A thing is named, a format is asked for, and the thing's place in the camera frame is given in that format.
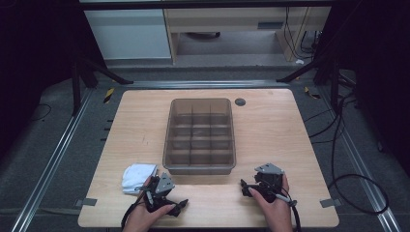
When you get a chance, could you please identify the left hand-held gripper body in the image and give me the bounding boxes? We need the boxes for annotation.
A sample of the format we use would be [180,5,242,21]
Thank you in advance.
[142,172,177,214]

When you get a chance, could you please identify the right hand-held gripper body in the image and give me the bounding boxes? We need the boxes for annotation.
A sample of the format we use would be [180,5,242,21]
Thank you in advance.
[252,162,286,204]

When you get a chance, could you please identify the white cloth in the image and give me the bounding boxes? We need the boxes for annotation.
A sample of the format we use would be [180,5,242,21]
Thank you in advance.
[121,162,159,195]

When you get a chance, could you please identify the person's left hand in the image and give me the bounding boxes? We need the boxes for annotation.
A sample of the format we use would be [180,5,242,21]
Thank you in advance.
[121,175,177,232]

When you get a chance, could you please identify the person's right hand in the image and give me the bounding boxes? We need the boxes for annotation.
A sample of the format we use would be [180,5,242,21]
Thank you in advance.
[248,173,295,232]

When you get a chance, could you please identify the grey transparent divided organizer box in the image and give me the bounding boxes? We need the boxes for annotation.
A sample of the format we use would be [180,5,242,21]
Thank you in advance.
[161,98,237,176]

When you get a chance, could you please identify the grey tape piece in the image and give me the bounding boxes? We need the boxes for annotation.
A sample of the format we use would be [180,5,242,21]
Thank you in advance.
[74,197,99,208]
[319,197,343,209]

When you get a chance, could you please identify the yellow and black tape strip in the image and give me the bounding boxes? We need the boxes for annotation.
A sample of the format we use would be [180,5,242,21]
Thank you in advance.
[303,85,323,101]
[102,87,116,105]

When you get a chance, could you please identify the black metal stand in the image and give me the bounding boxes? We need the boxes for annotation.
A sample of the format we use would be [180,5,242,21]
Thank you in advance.
[69,47,135,118]
[276,47,343,114]

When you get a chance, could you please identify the white cabinet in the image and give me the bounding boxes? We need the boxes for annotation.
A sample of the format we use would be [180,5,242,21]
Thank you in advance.
[83,9,173,61]

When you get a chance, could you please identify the dark curtain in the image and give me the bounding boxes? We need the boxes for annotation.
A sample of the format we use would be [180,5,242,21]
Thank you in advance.
[317,0,410,177]
[0,0,85,159]

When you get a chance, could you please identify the light wooden desk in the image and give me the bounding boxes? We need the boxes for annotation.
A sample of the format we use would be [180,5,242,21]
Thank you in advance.
[162,6,333,64]

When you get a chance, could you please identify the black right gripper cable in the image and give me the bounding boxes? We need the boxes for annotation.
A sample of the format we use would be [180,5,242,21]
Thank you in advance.
[274,191,303,232]

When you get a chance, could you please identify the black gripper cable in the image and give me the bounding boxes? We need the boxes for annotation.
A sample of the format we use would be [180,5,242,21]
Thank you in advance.
[274,191,303,232]
[120,192,147,230]

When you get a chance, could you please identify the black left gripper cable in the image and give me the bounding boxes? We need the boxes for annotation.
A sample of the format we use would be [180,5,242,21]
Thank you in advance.
[120,192,147,230]

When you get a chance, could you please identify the black looped floor cable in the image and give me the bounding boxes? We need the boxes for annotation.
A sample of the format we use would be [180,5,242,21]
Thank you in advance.
[327,90,390,216]

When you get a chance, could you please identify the metal floor rail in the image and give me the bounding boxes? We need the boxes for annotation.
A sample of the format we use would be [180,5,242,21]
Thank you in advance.
[317,87,404,232]
[9,87,95,232]

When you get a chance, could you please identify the thin black floor cable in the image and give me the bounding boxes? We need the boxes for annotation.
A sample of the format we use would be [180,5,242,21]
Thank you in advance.
[29,102,53,123]

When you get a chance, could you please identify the black hanging desk cables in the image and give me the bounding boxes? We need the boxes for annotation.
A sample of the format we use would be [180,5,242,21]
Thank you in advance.
[282,7,316,61]

